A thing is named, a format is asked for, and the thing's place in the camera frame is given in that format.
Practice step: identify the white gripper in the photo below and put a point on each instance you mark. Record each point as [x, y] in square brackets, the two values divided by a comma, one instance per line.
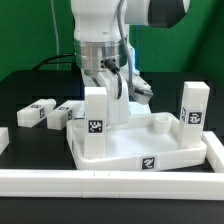
[117, 95]

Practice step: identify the white desk top tray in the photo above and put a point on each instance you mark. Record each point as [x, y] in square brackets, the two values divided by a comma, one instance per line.
[145, 143]

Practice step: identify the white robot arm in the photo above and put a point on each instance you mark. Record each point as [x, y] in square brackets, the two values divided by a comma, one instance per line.
[103, 51]

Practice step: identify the fiducial marker sheet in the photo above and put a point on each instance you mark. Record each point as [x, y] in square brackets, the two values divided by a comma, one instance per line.
[138, 109]

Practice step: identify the white front fence bar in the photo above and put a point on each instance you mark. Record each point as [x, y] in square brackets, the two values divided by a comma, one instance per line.
[109, 184]

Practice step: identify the white fence bar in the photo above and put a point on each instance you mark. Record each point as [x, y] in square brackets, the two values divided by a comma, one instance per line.
[109, 184]
[4, 138]
[215, 151]

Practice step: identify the white right fence bar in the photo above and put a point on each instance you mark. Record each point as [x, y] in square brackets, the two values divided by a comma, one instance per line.
[215, 151]

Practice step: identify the white left fence bar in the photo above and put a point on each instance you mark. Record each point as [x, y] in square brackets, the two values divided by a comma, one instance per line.
[4, 138]

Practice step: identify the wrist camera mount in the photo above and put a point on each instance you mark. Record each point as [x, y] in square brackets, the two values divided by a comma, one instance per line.
[141, 91]

